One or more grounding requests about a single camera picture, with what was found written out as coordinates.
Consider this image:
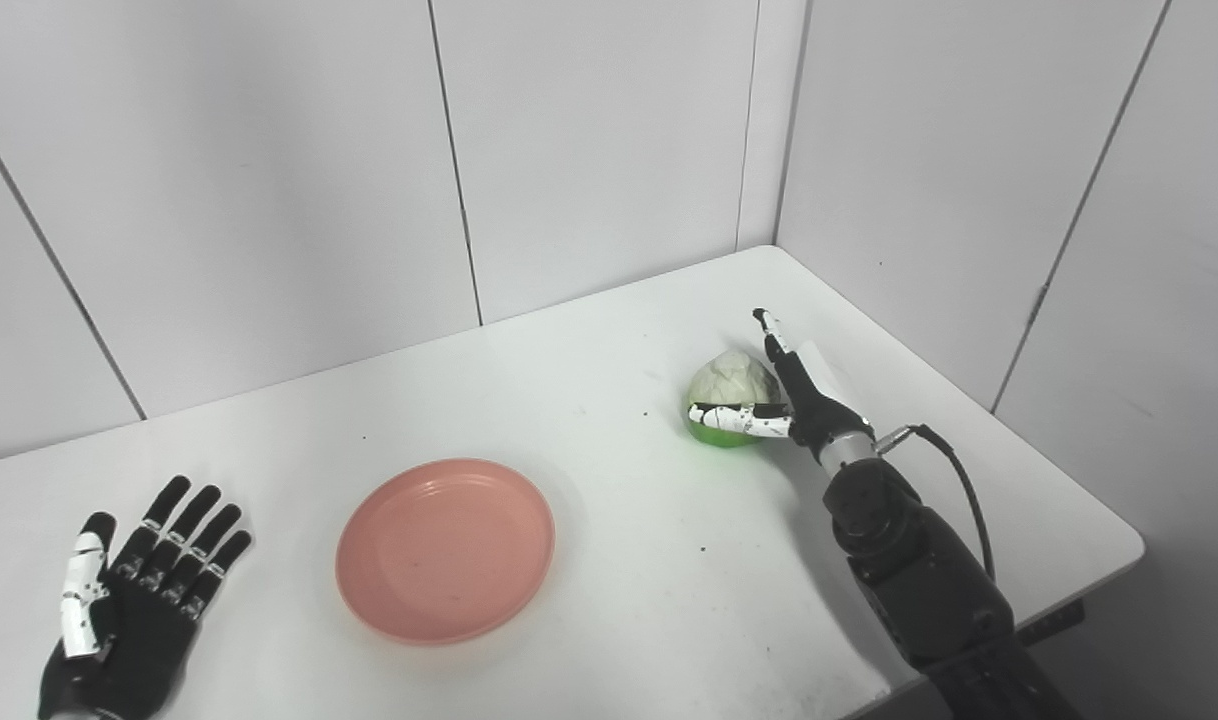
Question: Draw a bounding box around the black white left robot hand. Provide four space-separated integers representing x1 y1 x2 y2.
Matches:
37 475 254 720

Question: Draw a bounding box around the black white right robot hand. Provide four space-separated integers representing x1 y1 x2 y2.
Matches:
688 307 877 466

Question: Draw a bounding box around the green white cabbage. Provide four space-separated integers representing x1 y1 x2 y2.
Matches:
683 350 785 449

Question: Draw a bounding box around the pink round plate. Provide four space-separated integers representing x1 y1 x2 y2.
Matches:
335 458 557 646

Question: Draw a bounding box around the black table frame bracket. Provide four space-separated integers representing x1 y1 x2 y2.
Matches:
1017 598 1086 648

